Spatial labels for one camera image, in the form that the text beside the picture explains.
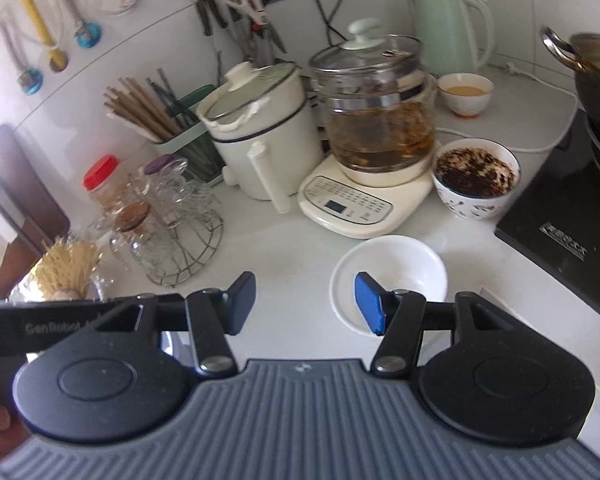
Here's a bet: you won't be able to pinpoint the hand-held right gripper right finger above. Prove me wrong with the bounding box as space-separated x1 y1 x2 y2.
354 271 519 380

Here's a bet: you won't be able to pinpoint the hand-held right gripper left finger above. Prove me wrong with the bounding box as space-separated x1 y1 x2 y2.
92 271 257 379

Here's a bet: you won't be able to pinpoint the plain white bowl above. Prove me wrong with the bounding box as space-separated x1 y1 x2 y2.
329 235 449 337

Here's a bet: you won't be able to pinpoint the dried noodle bundle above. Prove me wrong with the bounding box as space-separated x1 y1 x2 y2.
34 241 104 301

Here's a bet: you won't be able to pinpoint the cream kettle heating base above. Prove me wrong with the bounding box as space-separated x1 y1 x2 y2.
298 140 443 240

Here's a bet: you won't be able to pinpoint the stack of glass cups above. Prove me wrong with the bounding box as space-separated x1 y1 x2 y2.
107 157 221 271

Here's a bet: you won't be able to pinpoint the wooden chair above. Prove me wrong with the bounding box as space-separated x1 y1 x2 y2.
0 125 72 272

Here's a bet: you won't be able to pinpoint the glass jar cork lid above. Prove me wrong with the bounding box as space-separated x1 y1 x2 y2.
109 202 149 262

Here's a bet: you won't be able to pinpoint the patterned bowl dark residue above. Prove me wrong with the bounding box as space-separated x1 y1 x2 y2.
431 138 522 221

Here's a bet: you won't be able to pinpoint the glass jar purple lid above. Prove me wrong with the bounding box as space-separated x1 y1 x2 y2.
142 156 191 202

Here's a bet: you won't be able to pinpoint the plastic jar red lid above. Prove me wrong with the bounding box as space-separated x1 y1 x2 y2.
83 155 123 211

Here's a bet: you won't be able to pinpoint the green white chopstick holder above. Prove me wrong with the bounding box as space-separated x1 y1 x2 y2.
152 84 226 186

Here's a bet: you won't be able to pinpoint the white electric cooker pot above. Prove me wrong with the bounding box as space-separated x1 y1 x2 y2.
196 61 317 213

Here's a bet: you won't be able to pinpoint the glass health kettle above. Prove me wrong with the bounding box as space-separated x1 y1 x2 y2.
308 18 438 187

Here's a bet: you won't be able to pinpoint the black induction cooktop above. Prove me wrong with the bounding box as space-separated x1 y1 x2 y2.
495 107 600 332

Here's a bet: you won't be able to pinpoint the bundle of chopsticks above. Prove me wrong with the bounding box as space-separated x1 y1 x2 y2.
102 67 201 143

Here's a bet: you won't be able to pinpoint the white cup yellow liquid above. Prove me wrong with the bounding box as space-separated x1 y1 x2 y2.
437 72 495 120

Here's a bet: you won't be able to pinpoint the hanging kitchen utensils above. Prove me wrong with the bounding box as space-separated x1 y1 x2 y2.
195 0 288 62

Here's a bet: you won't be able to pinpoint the pale green electric kettle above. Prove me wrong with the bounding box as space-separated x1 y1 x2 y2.
410 0 496 77

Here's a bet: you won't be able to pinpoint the steel cooking pot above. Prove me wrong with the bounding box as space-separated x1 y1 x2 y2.
541 25 600 133

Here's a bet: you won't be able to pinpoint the wire cup basket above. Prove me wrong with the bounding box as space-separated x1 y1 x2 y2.
140 207 225 288

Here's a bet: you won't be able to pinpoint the white power cord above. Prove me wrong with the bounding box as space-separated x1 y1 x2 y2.
437 61 582 154

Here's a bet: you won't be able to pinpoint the blue wall valve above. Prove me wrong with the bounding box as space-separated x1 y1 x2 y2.
19 69 45 96
75 19 102 50

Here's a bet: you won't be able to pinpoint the black power cable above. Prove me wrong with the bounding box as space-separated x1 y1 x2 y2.
304 0 351 47

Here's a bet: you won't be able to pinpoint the yellow hose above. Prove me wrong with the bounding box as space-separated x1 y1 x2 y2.
7 0 71 74

